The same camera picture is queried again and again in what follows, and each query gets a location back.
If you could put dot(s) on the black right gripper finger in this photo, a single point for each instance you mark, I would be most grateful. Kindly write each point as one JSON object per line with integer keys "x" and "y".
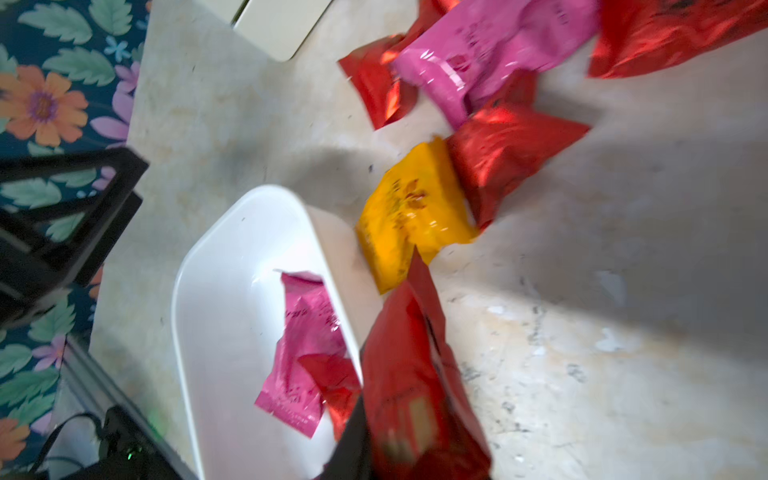
{"x": 352, "y": 458}

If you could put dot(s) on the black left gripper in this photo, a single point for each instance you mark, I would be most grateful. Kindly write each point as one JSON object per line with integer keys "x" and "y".
{"x": 37, "y": 271}

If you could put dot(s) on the red foil tea bag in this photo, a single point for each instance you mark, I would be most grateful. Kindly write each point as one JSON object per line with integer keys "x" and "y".
{"x": 370, "y": 70}
{"x": 417, "y": 411}
{"x": 339, "y": 386}
{"x": 506, "y": 142}
{"x": 641, "y": 37}

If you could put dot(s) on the magenta foil tea bag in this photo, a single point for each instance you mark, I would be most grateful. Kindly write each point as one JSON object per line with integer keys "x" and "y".
{"x": 311, "y": 327}
{"x": 468, "y": 55}

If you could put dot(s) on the yellow foil tea bag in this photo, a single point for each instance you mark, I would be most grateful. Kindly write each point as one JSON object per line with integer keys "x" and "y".
{"x": 418, "y": 206}

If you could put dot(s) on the white plastic storage box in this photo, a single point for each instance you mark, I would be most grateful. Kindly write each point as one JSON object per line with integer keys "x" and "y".
{"x": 227, "y": 316}

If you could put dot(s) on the pale blue mini drawer cabinet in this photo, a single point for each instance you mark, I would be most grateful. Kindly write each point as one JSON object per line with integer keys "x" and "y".
{"x": 276, "y": 27}

